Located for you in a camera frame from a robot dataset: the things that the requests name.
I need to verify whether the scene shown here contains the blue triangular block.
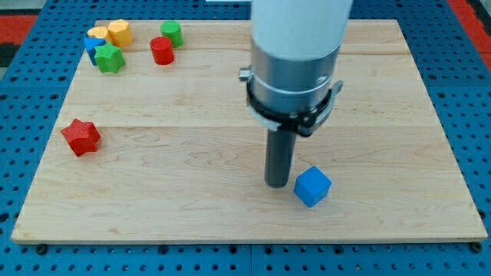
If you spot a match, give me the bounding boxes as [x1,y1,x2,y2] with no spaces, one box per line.
[84,38,106,66]

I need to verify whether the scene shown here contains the red star block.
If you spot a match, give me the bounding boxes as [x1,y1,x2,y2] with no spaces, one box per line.
[61,118,101,156]

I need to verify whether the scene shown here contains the blue cube block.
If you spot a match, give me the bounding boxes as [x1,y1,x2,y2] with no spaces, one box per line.
[294,166,331,208]

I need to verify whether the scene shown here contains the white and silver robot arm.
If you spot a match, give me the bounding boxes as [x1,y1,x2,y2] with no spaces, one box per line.
[239,0,353,136]

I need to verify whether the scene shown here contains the light wooden board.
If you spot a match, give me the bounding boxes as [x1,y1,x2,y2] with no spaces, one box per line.
[12,20,488,245]

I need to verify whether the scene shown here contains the green cylinder block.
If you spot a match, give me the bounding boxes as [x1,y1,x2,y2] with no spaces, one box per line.
[160,20,183,48]

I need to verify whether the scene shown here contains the red cylinder block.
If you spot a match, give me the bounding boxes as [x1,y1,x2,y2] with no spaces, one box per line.
[150,36,174,65]

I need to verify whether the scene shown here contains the small yellow block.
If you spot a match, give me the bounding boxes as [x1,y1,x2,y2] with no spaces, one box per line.
[87,26,112,42]

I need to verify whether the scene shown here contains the green star block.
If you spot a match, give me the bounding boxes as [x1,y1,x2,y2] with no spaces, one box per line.
[94,43,126,74]

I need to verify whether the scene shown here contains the yellow hexagon block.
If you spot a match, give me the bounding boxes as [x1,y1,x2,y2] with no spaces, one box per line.
[107,19,133,47]

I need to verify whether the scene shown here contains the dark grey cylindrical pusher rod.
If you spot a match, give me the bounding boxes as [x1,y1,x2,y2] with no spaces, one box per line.
[264,130,297,188]

